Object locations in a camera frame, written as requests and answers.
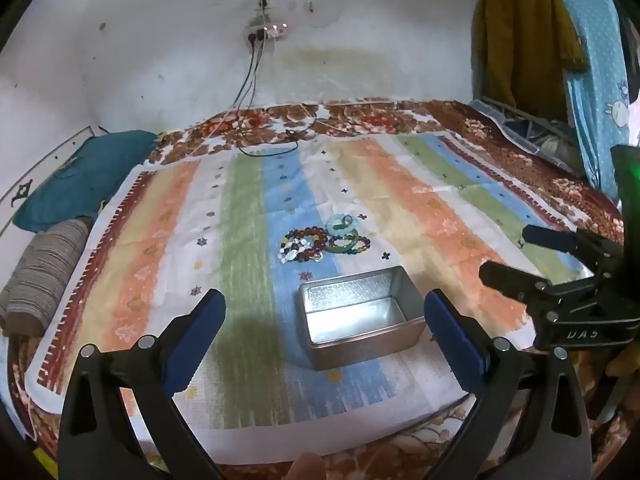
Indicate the person's left hand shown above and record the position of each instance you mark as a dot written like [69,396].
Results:
[304,467]

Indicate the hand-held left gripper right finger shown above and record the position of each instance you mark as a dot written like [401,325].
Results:
[450,332]

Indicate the person's right hand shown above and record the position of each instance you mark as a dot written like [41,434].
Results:
[627,360]

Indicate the white power strip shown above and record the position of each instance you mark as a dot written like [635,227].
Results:
[267,31]

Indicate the grey striped bolster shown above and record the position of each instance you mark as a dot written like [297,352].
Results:
[42,280]

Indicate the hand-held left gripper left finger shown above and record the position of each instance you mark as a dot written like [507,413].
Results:
[200,330]

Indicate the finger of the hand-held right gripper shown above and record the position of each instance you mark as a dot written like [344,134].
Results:
[515,285]
[560,242]

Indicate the blue printed hanging cloth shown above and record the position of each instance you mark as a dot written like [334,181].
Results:
[597,60]

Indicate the rectangular metal tin box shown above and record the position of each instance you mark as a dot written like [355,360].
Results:
[370,342]

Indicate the green jade bangle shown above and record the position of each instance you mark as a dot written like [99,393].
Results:
[341,248]

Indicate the pastel striped cloth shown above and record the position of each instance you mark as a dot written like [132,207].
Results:
[240,220]

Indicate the pale teal bangle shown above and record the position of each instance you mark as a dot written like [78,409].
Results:
[334,224]

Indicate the teal pillow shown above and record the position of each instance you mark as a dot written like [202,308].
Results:
[85,175]

